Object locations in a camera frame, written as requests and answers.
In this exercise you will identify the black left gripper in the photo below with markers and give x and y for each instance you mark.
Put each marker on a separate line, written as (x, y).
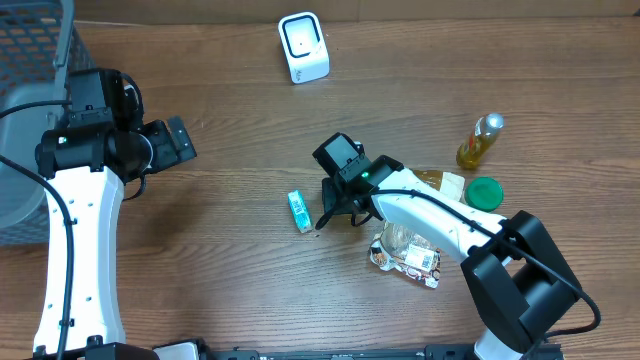
(176, 141)

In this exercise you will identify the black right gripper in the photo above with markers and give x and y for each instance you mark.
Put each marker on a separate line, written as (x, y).
(337, 205)

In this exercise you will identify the teal tissue pack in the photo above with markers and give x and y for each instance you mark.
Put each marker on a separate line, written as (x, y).
(300, 212)

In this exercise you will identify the brown nut pouch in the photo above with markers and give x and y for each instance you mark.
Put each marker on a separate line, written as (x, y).
(440, 182)

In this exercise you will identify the green lid jar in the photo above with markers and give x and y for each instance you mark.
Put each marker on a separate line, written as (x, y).
(484, 193)

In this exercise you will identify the yellow drink bottle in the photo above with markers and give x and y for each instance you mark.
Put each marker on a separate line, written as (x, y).
(484, 134)

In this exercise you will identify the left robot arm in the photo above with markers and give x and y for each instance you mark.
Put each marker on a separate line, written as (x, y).
(85, 163)

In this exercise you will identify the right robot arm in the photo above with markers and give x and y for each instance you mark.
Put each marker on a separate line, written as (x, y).
(519, 281)

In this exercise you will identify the white barcode scanner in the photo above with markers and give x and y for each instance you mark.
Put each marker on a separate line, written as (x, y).
(304, 47)

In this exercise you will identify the grey plastic mesh basket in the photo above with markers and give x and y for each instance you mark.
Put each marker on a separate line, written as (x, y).
(40, 47)

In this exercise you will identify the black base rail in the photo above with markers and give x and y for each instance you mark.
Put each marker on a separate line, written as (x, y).
(196, 349)

